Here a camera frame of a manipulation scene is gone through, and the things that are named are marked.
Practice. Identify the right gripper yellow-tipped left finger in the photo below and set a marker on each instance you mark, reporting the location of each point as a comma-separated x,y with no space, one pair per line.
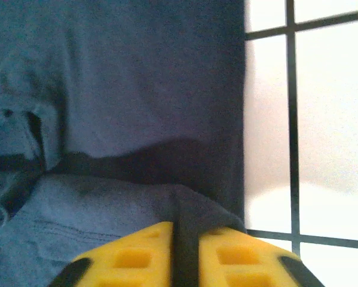
128,260

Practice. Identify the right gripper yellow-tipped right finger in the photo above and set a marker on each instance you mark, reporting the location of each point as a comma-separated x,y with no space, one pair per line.
247,260

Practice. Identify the navy blue t-shirt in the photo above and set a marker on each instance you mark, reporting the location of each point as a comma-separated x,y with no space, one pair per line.
122,89

